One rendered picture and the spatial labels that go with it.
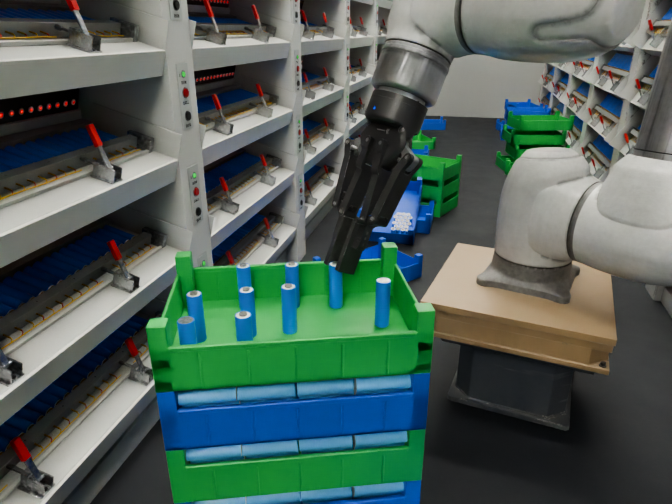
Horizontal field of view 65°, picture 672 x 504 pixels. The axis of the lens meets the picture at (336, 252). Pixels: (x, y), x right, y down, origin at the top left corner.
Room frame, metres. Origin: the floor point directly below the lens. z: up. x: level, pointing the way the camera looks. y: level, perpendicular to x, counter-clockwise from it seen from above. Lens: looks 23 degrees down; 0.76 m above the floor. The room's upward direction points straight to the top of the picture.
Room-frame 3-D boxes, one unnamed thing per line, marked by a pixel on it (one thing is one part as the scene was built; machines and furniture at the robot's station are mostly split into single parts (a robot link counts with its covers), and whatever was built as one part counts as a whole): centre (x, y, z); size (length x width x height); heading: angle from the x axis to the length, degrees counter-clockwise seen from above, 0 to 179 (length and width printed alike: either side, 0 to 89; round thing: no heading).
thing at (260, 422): (0.57, 0.05, 0.36); 0.30 x 0.20 x 0.08; 97
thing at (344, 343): (0.57, 0.05, 0.44); 0.30 x 0.20 x 0.08; 97
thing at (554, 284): (1.03, -0.42, 0.30); 0.22 x 0.18 x 0.06; 150
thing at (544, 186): (1.00, -0.42, 0.44); 0.18 x 0.16 x 0.22; 39
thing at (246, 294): (0.57, 0.11, 0.44); 0.02 x 0.02 x 0.06
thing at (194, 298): (0.56, 0.17, 0.44); 0.02 x 0.02 x 0.06
